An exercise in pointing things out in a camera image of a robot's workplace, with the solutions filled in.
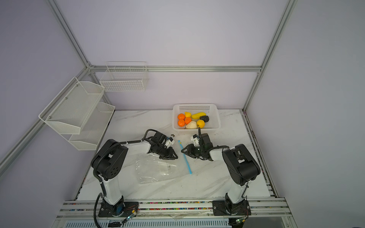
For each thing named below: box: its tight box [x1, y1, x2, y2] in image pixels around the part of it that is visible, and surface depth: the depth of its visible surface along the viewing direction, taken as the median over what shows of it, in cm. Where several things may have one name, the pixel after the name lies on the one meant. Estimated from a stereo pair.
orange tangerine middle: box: [184, 117, 192, 125], surface depth 110 cm
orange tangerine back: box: [177, 113, 185, 120], surface depth 113 cm
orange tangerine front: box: [177, 119, 186, 128], surface depth 110 cm
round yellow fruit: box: [196, 119, 205, 129], surface depth 108 cm
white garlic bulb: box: [185, 120, 198, 129], surface depth 106 cm
